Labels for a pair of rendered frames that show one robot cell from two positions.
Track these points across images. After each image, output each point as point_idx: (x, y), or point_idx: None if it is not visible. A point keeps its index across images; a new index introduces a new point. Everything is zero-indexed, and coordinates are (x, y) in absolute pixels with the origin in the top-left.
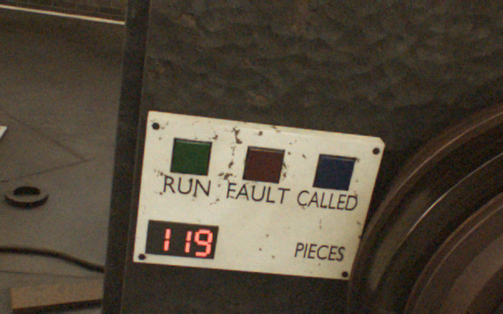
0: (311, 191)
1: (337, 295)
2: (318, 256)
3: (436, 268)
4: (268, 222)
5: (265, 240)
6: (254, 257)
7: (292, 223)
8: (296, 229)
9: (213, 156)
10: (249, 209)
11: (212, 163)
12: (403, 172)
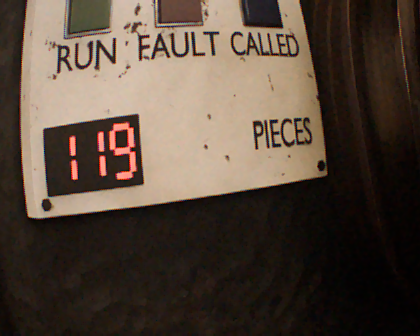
0: (244, 32)
1: (310, 223)
2: (285, 140)
3: None
4: (205, 90)
5: (209, 126)
6: (201, 165)
7: (236, 87)
8: (244, 97)
9: (114, 4)
10: (174, 73)
11: (114, 12)
12: (319, 8)
